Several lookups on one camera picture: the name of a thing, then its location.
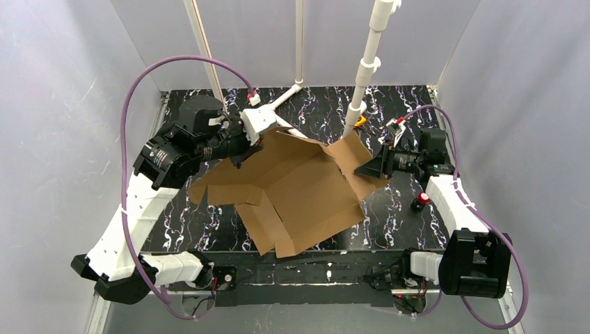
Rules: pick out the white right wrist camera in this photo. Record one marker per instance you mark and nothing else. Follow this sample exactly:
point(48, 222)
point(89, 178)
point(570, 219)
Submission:
point(396, 127)

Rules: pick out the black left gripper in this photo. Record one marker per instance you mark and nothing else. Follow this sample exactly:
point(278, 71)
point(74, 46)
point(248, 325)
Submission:
point(242, 145)

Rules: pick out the brown cardboard box sheet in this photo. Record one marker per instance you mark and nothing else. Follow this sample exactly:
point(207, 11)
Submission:
point(295, 193)

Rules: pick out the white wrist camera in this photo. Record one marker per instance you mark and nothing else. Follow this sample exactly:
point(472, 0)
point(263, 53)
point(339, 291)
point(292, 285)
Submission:
point(396, 127)
point(257, 122)

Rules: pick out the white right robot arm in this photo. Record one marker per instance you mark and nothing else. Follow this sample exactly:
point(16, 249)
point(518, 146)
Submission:
point(476, 260)

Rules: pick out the yellow tape measure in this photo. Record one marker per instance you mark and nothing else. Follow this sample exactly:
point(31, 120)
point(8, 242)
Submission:
point(361, 121)

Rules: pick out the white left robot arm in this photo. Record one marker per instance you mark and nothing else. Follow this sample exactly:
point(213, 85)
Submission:
point(202, 131)

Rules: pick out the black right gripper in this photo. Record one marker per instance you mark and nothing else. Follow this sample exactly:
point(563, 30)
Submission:
point(387, 160)

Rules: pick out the white PVC pipe frame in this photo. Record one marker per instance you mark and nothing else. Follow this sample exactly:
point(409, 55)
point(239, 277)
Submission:
point(369, 63)

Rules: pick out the red black small bottle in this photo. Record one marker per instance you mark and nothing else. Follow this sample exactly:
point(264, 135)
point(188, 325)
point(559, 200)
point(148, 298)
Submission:
point(420, 202)

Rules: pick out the white wooden corner post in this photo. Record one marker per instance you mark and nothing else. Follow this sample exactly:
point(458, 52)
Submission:
point(203, 47)

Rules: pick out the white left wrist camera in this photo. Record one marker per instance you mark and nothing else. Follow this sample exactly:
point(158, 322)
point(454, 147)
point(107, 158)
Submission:
point(257, 122)

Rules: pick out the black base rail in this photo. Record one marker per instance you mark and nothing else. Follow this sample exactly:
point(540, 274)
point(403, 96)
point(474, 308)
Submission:
point(313, 277)

